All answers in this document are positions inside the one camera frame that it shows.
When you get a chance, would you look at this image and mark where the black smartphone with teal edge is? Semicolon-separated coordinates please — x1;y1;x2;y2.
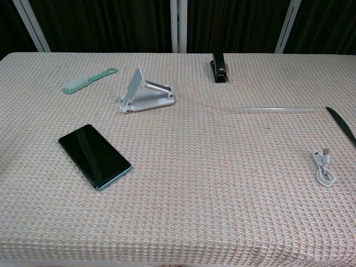
58;123;132;192

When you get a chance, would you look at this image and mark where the white folding phone stand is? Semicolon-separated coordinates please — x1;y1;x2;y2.
116;66;176;114

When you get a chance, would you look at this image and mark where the beige waffle-weave tablecloth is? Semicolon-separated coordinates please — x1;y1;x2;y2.
0;52;356;265

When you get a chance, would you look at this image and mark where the black stapler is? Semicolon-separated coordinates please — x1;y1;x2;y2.
209;51;229;83

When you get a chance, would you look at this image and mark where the clear plastic straw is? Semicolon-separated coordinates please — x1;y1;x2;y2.
230;106;317;114

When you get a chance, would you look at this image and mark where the green plastic brush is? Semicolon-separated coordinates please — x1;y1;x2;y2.
62;67;118;94

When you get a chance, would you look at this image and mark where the black curtain panel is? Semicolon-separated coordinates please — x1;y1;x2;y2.
29;0;173;53
283;0;356;56
186;0;291;54
0;0;37;61

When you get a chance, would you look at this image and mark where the white metal frame post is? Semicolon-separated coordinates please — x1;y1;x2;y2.
12;0;51;53
170;0;188;53
274;0;303;54

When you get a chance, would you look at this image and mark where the coiled white USB cable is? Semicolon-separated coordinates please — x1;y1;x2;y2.
311;147;337;187

